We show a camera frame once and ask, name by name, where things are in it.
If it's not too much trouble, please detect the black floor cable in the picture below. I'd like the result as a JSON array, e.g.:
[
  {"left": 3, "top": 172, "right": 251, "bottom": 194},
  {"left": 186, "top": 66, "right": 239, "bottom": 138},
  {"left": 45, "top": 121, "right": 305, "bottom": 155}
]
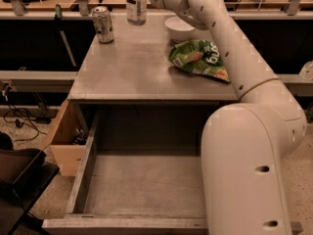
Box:
[{"left": 2, "top": 99, "right": 49, "bottom": 143}]

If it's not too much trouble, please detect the wooden box on floor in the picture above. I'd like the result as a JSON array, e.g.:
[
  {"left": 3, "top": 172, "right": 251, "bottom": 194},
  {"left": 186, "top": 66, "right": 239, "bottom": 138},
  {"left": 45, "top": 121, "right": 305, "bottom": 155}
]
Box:
[{"left": 47, "top": 100, "right": 85, "bottom": 176}]

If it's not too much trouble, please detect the grey metal cabinet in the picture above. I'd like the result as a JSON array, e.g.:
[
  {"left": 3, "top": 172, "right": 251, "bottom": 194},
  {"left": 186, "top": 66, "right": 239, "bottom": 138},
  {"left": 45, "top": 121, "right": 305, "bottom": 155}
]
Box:
[{"left": 67, "top": 14, "right": 274, "bottom": 139}]

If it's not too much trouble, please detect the grey open drawer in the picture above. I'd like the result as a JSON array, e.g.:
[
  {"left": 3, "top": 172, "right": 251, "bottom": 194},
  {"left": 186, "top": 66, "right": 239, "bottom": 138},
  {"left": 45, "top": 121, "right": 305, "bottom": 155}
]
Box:
[{"left": 42, "top": 105, "right": 303, "bottom": 235}]

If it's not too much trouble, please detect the clear plastic water bottle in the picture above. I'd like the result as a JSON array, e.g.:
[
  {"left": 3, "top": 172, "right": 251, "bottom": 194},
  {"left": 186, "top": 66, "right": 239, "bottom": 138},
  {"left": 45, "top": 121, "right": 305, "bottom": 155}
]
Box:
[{"left": 126, "top": 0, "right": 147, "bottom": 25}]

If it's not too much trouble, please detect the white ceramic bowl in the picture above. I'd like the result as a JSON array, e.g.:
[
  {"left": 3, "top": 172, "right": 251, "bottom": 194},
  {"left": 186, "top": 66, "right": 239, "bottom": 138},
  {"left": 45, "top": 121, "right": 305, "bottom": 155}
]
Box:
[{"left": 165, "top": 17, "right": 196, "bottom": 43}]

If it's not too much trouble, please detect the silver 7up soda can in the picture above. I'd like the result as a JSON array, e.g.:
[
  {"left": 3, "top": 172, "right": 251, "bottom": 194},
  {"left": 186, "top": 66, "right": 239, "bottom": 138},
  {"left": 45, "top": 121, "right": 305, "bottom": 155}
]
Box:
[{"left": 92, "top": 6, "right": 114, "bottom": 44}]

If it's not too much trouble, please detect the green chip bag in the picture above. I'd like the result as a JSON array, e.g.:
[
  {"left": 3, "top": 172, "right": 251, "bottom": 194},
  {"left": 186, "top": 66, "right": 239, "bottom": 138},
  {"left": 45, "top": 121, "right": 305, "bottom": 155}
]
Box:
[{"left": 168, "top": 40, "right": 231, "bottom": 83}]

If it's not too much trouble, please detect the black chair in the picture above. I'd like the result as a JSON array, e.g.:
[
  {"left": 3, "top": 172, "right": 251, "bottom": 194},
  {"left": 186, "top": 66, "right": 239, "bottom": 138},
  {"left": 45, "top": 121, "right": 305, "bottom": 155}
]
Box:
[{"left": 0, "top": 132, "right": 60, "bottom": 235}]

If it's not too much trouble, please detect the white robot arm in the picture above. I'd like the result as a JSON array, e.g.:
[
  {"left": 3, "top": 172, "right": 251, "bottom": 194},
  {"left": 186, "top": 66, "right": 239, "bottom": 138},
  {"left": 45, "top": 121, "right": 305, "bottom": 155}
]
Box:
[{"left": 150, "top": 0, "right": 307, "bottom": 235}]

